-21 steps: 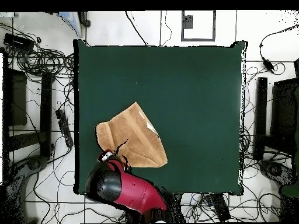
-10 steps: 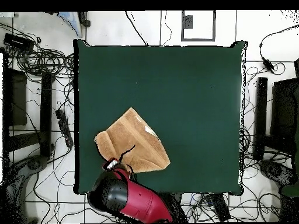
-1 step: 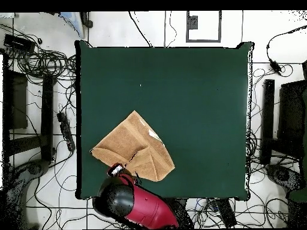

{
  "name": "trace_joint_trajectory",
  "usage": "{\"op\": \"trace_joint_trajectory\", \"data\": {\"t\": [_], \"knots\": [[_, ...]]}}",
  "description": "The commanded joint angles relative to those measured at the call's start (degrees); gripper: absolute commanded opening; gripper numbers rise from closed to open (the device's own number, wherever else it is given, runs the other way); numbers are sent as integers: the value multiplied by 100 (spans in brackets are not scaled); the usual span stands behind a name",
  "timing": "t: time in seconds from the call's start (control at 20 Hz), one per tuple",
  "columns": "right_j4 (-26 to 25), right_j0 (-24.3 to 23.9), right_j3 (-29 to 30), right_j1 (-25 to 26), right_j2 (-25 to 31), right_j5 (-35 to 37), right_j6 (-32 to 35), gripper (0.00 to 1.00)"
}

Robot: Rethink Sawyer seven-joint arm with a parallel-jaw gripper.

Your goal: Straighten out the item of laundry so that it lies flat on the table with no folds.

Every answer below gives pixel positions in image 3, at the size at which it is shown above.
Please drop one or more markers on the orange terry towel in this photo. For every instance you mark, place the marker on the orange terry towel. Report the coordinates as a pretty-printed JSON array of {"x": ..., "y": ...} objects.
[{"x": 129, "y": 141}]

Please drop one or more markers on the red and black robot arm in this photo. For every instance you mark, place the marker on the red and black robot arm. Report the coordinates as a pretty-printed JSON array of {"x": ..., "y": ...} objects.
[{"x": 148, "y": 208}]

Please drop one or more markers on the black flat box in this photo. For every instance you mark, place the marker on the black flat box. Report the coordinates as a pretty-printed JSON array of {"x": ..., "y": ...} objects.
[{"x": 19, "y": 43}]

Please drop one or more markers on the black power strip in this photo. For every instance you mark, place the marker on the black power strip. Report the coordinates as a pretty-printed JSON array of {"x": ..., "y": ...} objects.
[{"x": 66, "y": 130}]

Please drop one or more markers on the grey caster leg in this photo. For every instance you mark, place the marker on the grey caster leg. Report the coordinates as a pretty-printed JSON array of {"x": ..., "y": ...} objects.
[
  {"x": 36, "y": 167},
  {"x": 281, "y": 175}
]

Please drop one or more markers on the dark green table cloth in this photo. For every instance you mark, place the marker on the dark green table cloth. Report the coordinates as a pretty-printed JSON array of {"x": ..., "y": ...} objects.
[{"x": 108, "y": 71}]

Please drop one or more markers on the black rectangular box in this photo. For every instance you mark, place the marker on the black rectangular box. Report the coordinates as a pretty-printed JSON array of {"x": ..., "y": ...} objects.
[{"x": 226, "y": 213}]

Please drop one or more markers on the dark grey floor box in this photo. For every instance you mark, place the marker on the dark grey floor box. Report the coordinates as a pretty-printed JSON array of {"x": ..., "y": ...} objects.
[{"x": 193, "y": 22}]

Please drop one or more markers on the black metal stand frame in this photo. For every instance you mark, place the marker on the black metal stand frame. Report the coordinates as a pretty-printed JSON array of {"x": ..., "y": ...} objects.
[
  {"x": 268, "y": 115},
  {"x": 46, "y": 115}
]

